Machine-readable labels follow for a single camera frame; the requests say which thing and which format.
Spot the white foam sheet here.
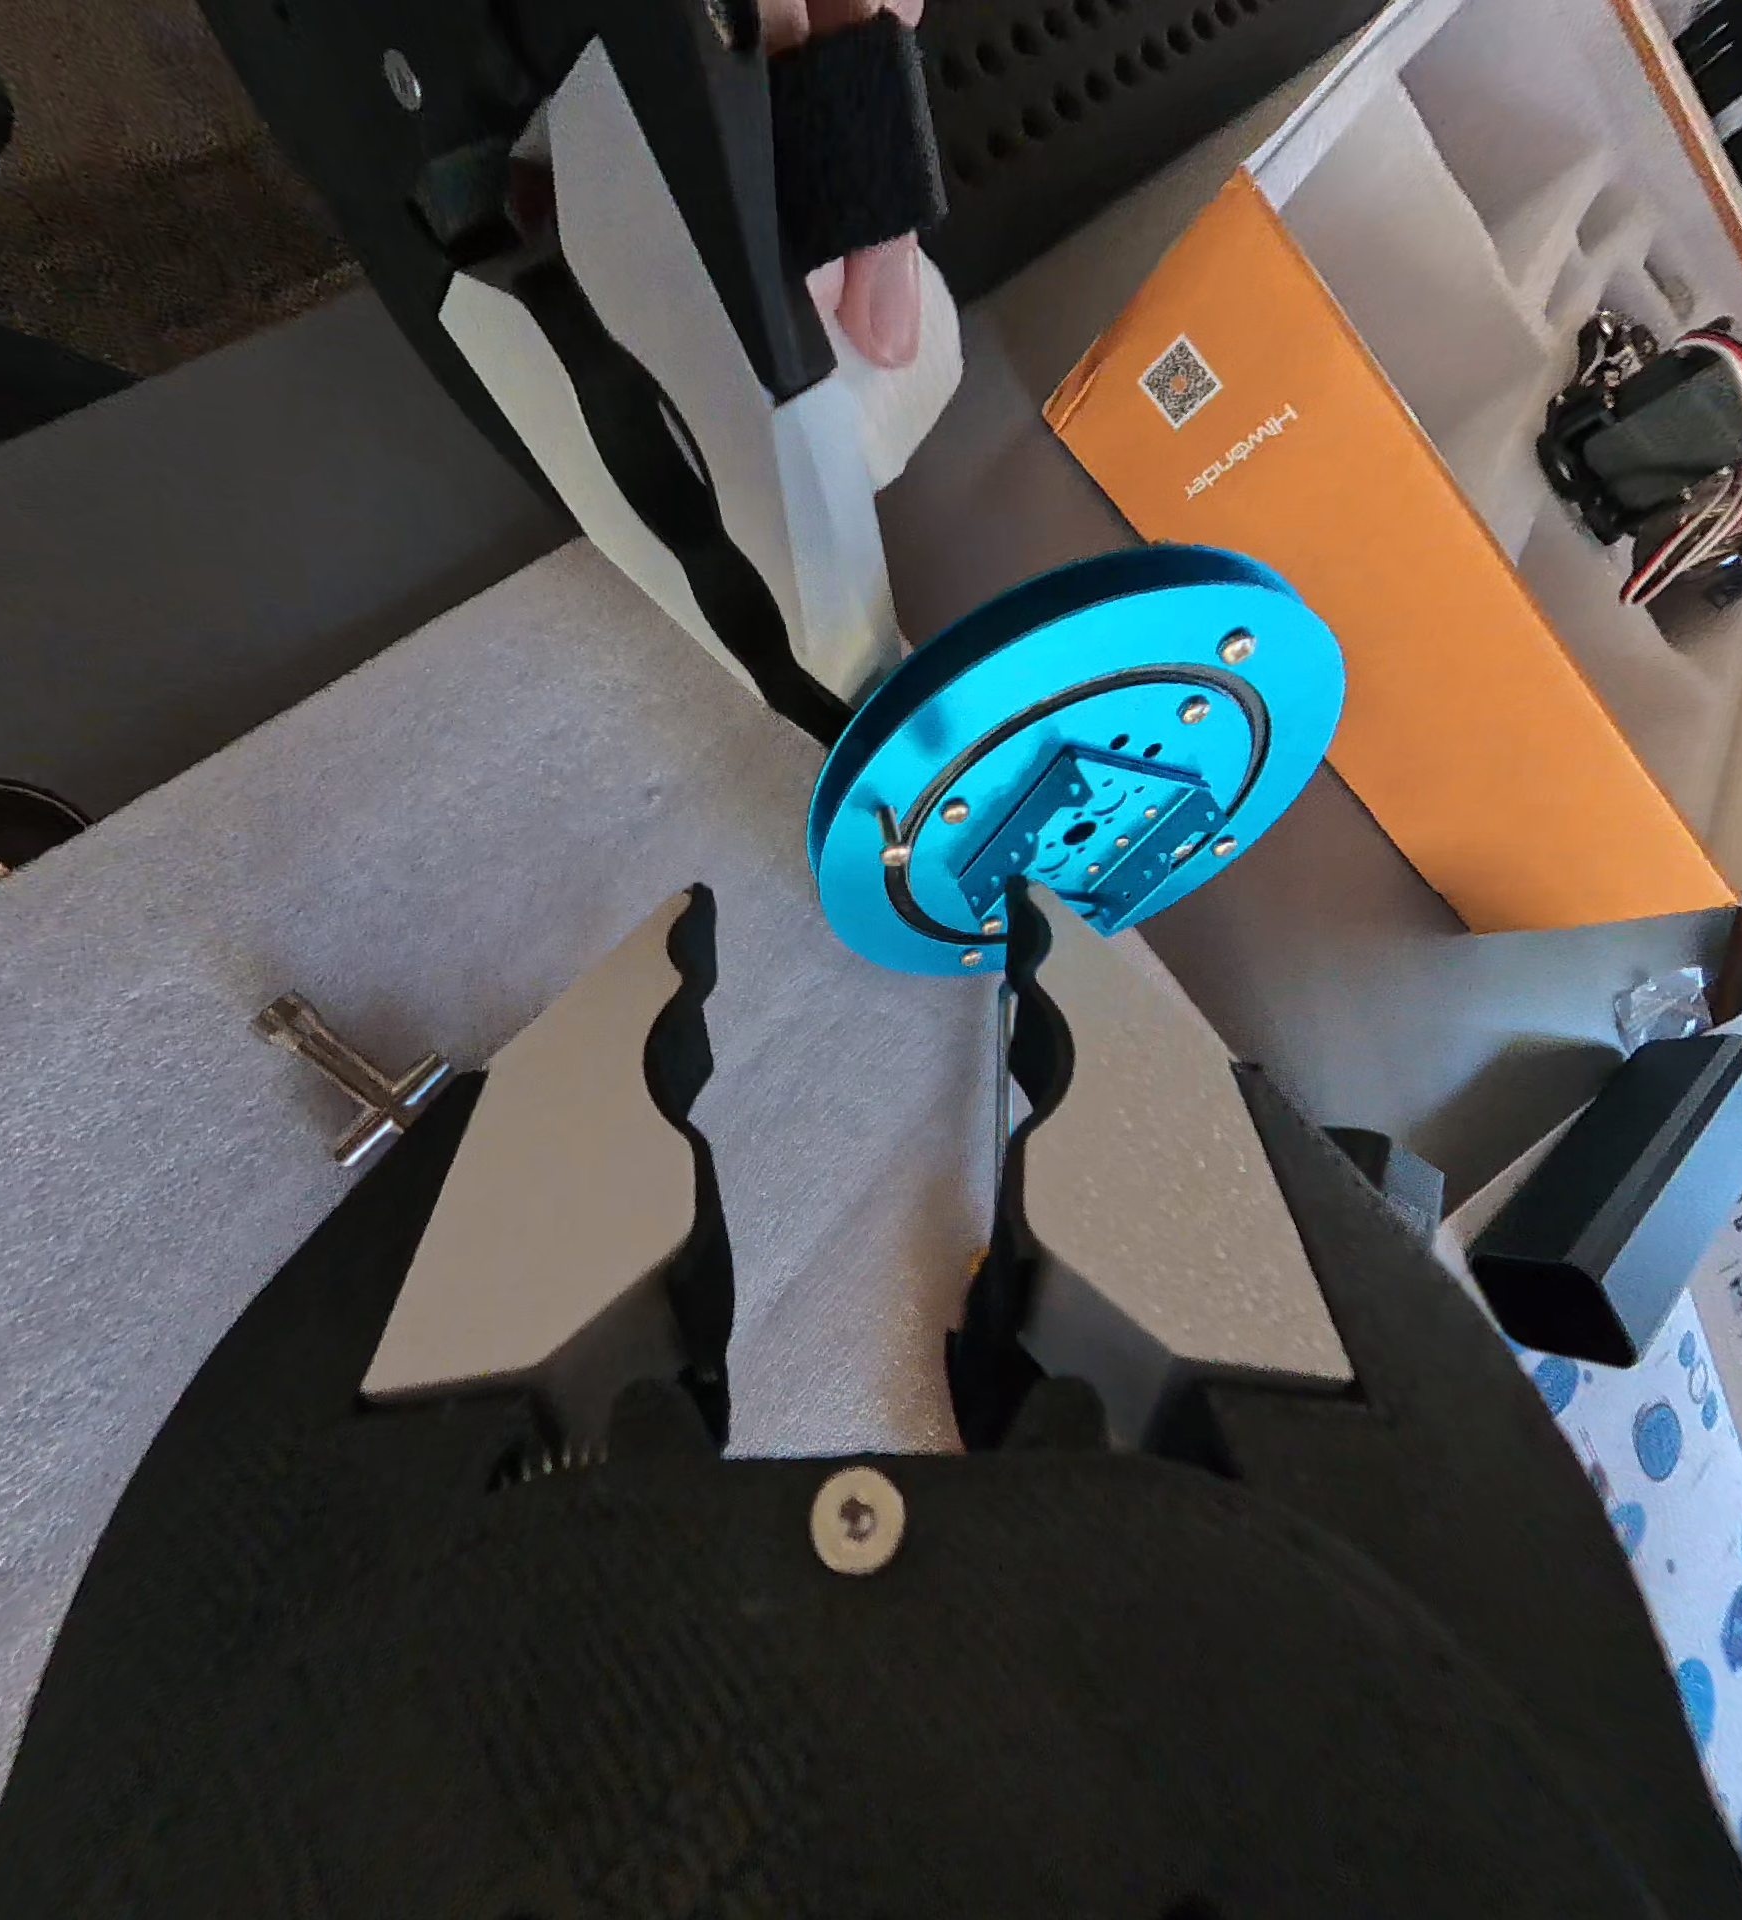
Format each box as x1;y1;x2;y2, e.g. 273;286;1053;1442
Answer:
0;539;1354;1877

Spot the clear plastic bag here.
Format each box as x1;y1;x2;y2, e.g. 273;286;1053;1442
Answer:
1614;966;1714;1051

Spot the orange cardboard box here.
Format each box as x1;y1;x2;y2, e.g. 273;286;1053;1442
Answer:
1044;0;1742;934

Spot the metal cross wrench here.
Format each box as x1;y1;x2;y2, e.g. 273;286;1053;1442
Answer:
257;989;457;1170

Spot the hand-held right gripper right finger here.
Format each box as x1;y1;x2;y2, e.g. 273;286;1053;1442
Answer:
945;874;1358;1454

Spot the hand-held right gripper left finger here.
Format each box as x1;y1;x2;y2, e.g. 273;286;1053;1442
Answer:
362;883;736;1454

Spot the printed instruction sheet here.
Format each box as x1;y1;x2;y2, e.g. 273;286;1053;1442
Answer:
1433;959;1742;1920

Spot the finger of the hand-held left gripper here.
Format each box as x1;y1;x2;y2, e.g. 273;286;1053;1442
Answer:
513;36;910;705
439;270;853;740

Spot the yellow-handled screwdriver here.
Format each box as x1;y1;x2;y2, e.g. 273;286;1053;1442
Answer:
961;975;1031;1278

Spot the person's left hand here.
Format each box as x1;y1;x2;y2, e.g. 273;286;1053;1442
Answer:
760;0;933;369

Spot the black rectangular case sleeve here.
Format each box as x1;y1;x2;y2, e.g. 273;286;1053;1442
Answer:
1471;1034;1742;1371

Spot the blue round metal turntable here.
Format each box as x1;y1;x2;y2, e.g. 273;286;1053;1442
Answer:
807;548;1350;979

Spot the black perforated foam pad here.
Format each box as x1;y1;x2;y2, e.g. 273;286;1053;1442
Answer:
902;0;1391;302

